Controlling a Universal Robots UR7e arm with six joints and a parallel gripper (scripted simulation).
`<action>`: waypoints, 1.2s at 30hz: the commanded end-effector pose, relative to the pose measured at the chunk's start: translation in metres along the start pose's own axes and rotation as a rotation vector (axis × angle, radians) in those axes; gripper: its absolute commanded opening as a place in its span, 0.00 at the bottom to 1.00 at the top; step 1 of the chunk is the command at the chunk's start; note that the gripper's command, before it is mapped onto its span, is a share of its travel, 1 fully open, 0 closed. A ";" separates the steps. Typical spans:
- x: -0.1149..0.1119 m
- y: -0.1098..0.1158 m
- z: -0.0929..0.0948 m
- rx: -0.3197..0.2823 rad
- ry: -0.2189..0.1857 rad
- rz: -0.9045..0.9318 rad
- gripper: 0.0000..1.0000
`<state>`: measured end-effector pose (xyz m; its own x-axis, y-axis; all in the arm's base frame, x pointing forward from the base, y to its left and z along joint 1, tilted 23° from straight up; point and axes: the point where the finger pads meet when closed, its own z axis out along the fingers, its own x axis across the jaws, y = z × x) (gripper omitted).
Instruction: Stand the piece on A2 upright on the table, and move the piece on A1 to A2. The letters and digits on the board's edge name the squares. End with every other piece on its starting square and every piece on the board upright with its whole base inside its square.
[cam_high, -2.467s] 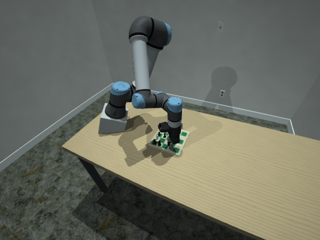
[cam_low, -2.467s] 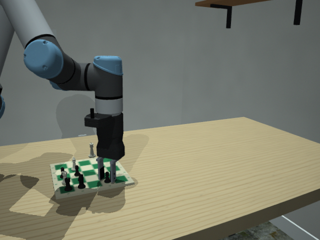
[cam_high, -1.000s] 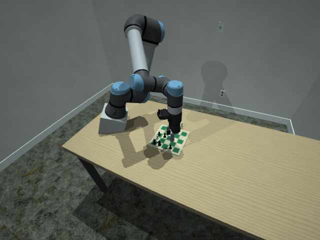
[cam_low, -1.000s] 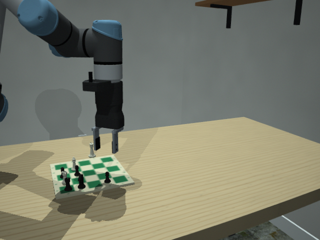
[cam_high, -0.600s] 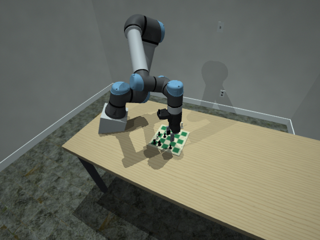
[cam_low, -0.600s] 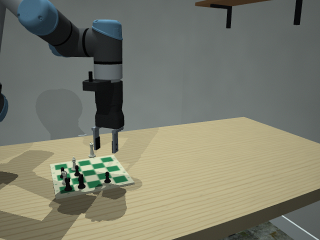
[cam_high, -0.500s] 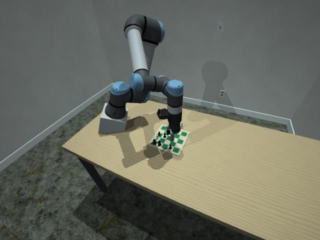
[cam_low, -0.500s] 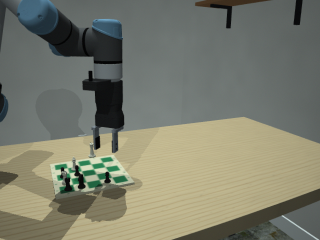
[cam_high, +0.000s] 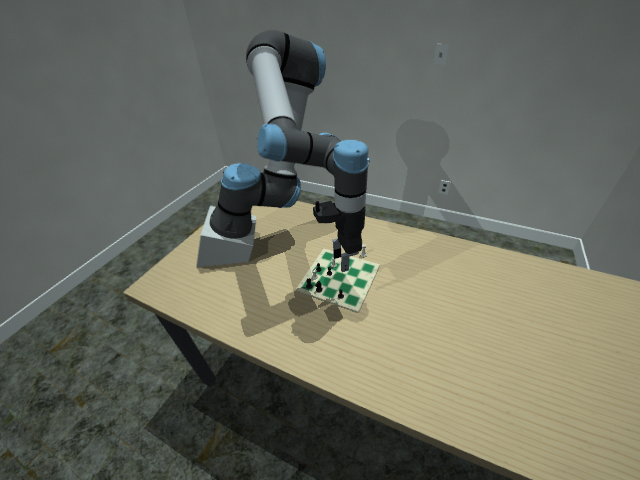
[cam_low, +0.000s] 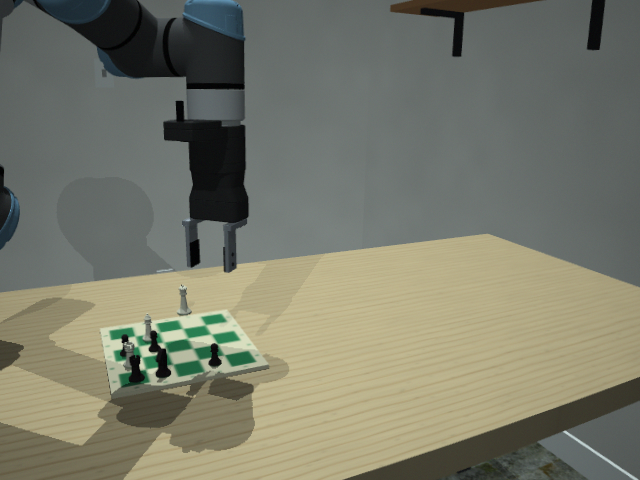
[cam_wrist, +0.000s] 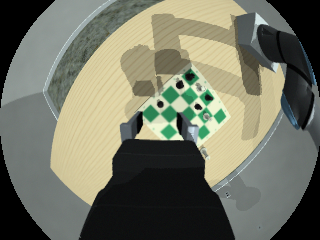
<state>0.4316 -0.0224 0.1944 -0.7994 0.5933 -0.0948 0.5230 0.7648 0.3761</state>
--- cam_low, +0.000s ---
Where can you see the green and white chessboard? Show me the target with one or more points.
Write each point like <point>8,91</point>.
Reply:
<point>187,340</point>

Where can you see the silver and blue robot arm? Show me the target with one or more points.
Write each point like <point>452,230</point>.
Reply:
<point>206,47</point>

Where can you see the white rook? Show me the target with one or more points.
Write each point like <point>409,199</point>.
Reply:
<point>129,352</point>

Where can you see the white chess queen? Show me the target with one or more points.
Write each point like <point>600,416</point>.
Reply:
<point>183,310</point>

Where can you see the white bishop chess piece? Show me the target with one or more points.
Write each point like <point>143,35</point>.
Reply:
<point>148,322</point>

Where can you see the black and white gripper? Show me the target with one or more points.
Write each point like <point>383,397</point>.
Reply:
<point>218,192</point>

